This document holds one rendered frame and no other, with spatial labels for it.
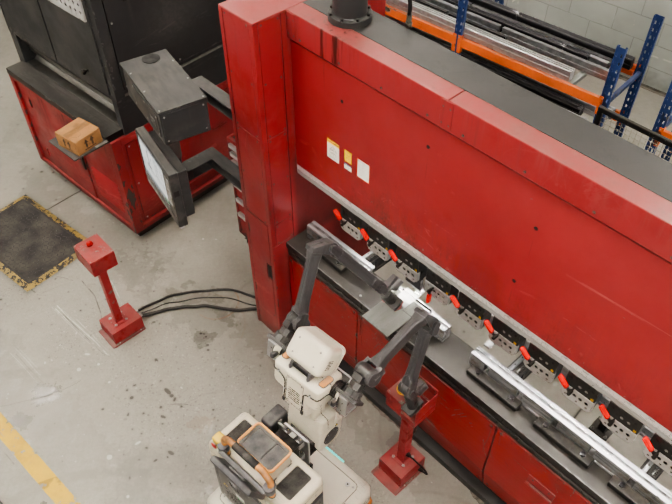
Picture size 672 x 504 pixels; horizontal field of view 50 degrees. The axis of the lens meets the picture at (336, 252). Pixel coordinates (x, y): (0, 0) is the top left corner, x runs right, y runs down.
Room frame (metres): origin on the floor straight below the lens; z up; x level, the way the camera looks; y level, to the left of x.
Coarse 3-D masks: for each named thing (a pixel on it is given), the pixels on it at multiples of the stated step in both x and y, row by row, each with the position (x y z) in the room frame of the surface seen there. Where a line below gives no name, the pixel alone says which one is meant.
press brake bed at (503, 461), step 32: (320, 288) 2.71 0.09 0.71; (320, 320) 2.71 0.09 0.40; (352, 320) 2.51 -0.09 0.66; (352, 352) 2.50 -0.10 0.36; (384, 384) 2.31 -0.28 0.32; (448, 384) 2.00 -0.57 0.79; (448, 416) 1.97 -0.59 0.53; (480, 416) 1.84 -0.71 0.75; (448, 448) 1.97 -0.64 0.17; (480, 448) 1.81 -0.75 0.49; (512, 448) 1.69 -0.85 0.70; (480, 480) 1.84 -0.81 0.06; (512, 480) 1.65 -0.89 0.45; (544, 480) 1.55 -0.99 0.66
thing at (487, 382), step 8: (472, 368) 2.02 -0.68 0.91; (472, 376) 1.98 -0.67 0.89; (480, 376) 1.97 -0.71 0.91; (488, 376) 1.97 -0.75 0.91; (480, 384) 1.94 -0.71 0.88; (488, 384) 1.93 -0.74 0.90; (496, 384) 1.93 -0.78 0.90; (496, 392) 1.88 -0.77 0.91; (504, 392) 1.88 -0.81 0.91; (504, 400) 1.84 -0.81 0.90; (512, 408) 1.80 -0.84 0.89
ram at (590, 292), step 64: (320, 64) 2.84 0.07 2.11; (320, 128) 2.85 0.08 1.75; (384, 128) 2.54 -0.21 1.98; (384, 192) 2.52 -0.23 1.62; (448, 192) 2.26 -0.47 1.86; (512, 192) 2.05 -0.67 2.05; (448, 256) 2.22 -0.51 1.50; (512, 256) 2.00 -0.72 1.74; (576, 256) 1.81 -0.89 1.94; (640, 256) 1.66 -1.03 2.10; (576, 320) 1.75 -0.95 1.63; (640, 320) 1.59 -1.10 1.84; (640, 384) 1.52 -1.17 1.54
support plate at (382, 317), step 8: (384, 304) 2.35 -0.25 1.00; (416, 304) 2.35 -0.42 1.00; (368, 312) 2.30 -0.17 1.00; (376, 312) 2.30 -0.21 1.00; (384, 312) 2.30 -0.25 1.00; (392, 312) 2.30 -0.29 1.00; (400, 312) 2.30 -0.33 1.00; (408, 312) 2.30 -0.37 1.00; (368, 320) 2.24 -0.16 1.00; (376, 320) 2.24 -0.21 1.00; (384, 320) 2.24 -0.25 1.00; (392, 320) 2.24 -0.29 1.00; (400, 320) 2.24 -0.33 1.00; (408, 320) 2.25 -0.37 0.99; (376, 328) 2.20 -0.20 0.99; (384, 328) 2.19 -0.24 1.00; (392, 328) 2.19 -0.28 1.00
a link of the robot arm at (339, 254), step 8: (336, 248) 2.23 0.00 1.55; (336, 256) 2.21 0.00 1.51; (344, 256) 2.25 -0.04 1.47; (344, 264) 2.24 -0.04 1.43; (352, 264) 2.25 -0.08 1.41; (360, 264) 2.27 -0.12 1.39; (352, 272) 2.25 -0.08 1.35; (360, 272) 2.25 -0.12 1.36; (368, 272) 2.27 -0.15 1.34; (368, 280) 2.25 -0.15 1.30; (376, 280) 2.26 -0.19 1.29; (376, 288) 2.24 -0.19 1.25
